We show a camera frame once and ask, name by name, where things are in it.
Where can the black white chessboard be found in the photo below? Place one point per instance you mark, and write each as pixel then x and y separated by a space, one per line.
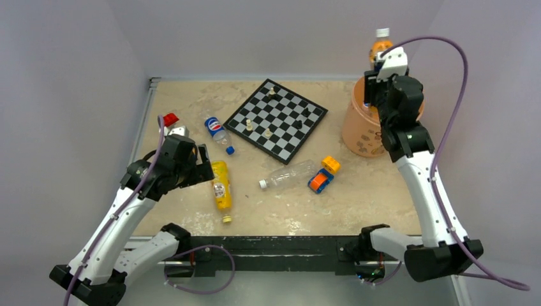
pixel 278 116

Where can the orange blue toy car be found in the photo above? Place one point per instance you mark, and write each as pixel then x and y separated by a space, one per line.
pixel 320 181

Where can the blue pepsi bottle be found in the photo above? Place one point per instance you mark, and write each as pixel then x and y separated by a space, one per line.
pixel 219 134

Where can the clear empty plastic bottle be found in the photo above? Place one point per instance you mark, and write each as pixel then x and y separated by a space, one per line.
pixel 289 175

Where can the yellow juice bottle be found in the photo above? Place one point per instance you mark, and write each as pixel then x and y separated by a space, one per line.
pixel 221 190

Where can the orange plastic bin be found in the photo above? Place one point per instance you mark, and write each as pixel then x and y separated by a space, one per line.
pixel 363 135

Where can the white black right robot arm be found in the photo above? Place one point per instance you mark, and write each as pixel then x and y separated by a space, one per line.
pixel 444 247

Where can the red toy block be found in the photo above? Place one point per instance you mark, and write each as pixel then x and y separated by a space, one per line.
pixel 170 119

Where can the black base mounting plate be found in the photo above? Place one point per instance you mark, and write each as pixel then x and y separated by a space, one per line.
pixel 341 255

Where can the aluminium table frame rail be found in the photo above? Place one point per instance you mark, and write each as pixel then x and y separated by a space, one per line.
pixel 148 101

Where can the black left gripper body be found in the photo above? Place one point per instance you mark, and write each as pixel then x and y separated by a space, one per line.
pixel 184 169

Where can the white chess piece left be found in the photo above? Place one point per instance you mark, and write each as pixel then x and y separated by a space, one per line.
pixel 249 126

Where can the orange drink bottle blue label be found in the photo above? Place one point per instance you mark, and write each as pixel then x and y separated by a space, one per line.
pixel 381 43

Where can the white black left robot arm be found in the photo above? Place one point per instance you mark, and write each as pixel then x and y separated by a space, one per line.
pixel 101 272

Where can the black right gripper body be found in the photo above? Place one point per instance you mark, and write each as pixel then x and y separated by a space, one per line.
pixel 376 93

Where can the yellow toy block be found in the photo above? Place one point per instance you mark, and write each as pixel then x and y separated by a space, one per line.
pixel 331 165

